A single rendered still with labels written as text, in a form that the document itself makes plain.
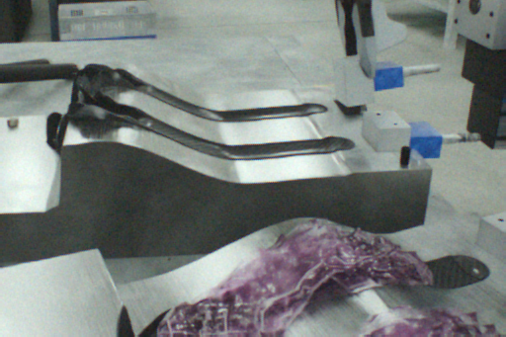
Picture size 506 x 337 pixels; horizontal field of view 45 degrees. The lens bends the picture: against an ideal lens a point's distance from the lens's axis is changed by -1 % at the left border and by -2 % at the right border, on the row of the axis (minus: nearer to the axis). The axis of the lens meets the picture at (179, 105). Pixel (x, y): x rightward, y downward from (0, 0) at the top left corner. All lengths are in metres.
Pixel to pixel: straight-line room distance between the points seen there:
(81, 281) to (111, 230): 0.20
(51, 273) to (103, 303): 0.05
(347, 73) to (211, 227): 0.26
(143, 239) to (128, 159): 0.09
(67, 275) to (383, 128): 0.38
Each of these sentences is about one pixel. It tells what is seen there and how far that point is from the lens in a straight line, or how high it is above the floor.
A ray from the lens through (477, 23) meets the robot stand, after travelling 1.13.
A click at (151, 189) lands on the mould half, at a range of 0.61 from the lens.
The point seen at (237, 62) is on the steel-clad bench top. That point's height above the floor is 0.80.
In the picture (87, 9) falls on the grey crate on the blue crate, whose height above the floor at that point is 0.32.
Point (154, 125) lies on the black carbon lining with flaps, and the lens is 0.67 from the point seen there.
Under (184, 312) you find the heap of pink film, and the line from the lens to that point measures 0.44.
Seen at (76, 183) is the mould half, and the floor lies 0.89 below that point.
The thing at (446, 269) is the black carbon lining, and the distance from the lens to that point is 0.59.
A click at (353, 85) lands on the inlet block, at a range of 0.78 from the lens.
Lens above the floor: 1.17
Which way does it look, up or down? 21 degrees down
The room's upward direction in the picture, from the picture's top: 1 degrees counter-clockwise
